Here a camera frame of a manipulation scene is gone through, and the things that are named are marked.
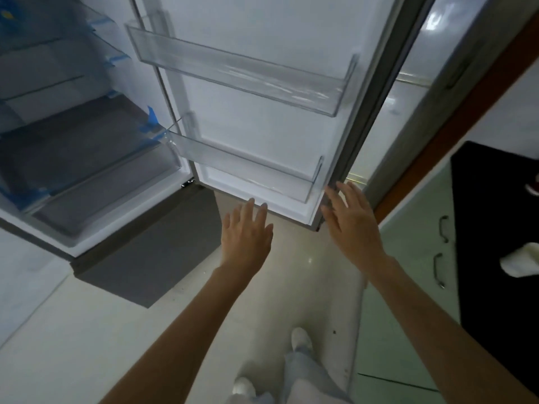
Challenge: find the person's left hand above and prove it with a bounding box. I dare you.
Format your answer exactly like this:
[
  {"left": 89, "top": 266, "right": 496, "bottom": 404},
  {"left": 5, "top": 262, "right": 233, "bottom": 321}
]
[{"left": 221, "top": 198, "right": 275, "bottom": 275}]

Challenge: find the black countertop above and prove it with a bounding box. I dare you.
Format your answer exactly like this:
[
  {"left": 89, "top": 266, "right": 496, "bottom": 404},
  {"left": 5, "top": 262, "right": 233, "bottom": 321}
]
[{"left": 450, "top": 141, "right": 539, "bottom": 397}]

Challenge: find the person's left white shoe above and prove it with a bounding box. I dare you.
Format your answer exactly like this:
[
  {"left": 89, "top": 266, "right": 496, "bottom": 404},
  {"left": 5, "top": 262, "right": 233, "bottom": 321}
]
[{"left": 232, "top": 377, "right": 257, "bottom": 399}]

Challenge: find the grey aluminium door frame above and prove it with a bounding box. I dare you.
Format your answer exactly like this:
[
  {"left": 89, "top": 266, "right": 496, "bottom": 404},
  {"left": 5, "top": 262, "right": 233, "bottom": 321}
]
[{"left": 363, "top": 0, "right": 539, "bottom": 208}]

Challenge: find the glass refrigerator shelf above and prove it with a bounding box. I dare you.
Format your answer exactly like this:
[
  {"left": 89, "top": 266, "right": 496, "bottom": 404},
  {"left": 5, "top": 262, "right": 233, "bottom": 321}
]
[
  {"left": 0, "top": 0, "right": 115, "bottom": 53},
  {"left": 0, "top": 38, "right": 132, "bottom": 101},
  {"left": 0, "top": 93, "right": 166, "bottom": 141}
]

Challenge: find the person's white shoe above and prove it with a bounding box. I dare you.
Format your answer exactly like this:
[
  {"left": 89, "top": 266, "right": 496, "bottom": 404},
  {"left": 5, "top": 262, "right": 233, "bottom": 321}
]
[
  {"left": 291, "top": 327, "right": 314, "bottom": 355},
  {"left": 232, "top": 377, "right": 257, "bottom": 399}
]

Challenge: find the brown wooden door frame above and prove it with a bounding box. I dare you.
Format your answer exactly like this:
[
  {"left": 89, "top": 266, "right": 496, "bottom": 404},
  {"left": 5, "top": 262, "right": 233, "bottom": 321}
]
[{"left": 373, "top": 20, "right": 539, "bottom": 225}]

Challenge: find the long clear door bin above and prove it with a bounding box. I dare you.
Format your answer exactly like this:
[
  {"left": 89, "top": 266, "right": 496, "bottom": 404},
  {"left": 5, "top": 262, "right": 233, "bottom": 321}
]
[{"left": 125, "top": 19, "right": 360, "bottom": 118}]

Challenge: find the person's right forearm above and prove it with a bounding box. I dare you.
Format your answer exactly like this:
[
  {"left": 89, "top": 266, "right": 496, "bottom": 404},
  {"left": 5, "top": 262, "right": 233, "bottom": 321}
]
[{"left": 366, "top": 254, "right": 539, "bottom": 404}]

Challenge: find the glass sliding door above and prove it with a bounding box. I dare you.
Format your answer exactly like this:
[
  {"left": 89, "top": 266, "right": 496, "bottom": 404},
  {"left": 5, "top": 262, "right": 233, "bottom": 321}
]
[{"left": 346, "top": 0, "right": 493, "bottom": 185}]

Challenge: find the person's left forearm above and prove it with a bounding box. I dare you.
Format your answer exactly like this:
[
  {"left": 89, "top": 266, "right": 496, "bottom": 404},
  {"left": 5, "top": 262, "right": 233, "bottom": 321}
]
[{"left": 99, "top": 264, "right": 259, "bottom": 404}]

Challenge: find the short clear door bin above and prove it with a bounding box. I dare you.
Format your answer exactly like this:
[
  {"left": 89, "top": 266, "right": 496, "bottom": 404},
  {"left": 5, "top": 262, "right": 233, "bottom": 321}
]
[{"left": 165, "top": 117, "right": 325, "bottom": 205}]

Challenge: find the grey freezer door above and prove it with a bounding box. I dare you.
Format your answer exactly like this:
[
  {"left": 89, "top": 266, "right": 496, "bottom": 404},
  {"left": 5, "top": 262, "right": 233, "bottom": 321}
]
[{"left": 71, "top": 184, "right": 225, "bottom": 309}]

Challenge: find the grey refrigerator cabinet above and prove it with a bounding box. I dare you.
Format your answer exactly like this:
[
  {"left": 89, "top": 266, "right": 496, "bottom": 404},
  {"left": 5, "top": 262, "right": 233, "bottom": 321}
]
[{"left": 0, "top": 0, "right": 199, "bottom": 260}]

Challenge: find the clear crisper drawer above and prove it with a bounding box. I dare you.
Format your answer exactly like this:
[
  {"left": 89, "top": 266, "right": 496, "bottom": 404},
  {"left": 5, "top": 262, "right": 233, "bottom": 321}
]
[{"left": 0, "top": 134, "right": 182, "bottom": 239}]

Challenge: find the pale green kitchen cabinet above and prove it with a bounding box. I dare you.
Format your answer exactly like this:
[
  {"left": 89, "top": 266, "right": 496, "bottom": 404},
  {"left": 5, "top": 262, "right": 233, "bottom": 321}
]
[{"left": 349, "top": 159, "right": 463, "bottom": 404}]

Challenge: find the person's right jeans leg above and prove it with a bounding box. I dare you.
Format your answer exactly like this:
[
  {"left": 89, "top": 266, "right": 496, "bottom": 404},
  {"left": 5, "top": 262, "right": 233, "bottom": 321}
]
[{"left": 281, "top": 348, "right": 352, "bottom": 404}]

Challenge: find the open white refrigerator door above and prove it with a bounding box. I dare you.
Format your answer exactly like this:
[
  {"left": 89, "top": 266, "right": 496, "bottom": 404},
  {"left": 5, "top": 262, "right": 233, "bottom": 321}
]
[{"left": 126, "top": 0, "right": 438, "bottom": 233}]

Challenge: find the person's right hand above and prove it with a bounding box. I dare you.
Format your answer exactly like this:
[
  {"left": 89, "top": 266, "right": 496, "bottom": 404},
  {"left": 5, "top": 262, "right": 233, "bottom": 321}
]
[{"left": 320, "top": 181, "right": 387, "bottom": 270}]

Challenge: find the person's right white shoe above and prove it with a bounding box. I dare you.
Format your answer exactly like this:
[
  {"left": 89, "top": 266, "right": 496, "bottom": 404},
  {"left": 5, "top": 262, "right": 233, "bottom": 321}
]
[{"left": 291, "top": 327, "right": 314, "bottom": 355}]

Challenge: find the white cloth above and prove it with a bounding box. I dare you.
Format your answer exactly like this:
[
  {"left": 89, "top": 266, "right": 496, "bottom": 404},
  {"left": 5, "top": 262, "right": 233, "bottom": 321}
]
[{"left": 499, "top": 242, "right": 539, "bottom": 278}]

